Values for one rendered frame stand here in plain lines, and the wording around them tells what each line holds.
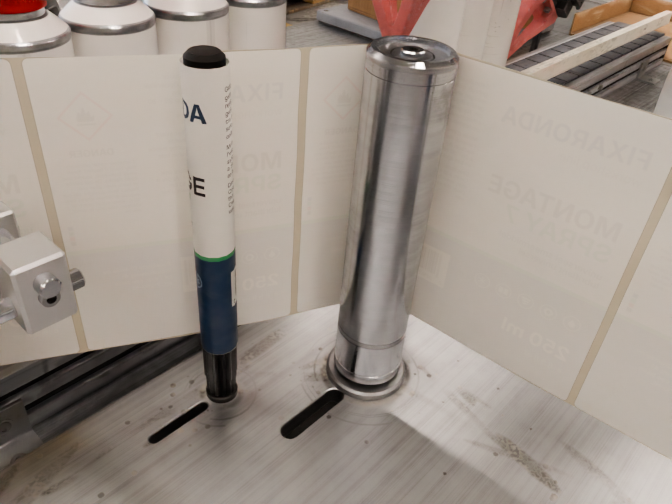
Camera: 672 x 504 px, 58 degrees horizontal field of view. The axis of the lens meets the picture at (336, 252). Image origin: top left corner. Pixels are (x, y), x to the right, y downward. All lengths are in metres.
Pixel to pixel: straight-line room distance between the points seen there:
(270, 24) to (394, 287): 0.21
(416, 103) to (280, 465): 0.18
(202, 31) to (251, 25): 0.04
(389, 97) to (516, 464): 0.20
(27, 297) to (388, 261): 0.15
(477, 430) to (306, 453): 0.09
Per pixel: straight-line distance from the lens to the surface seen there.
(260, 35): 0.43
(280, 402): 0.34
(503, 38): 0.70
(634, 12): 1.58
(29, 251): 0.23
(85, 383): 0.42
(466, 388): 0.36
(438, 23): 0.61
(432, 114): 0.25
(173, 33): 0.39
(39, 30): 0.35
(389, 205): 0.27
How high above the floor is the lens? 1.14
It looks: 36 degrees down
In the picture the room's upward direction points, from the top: 5 degrees clockwise
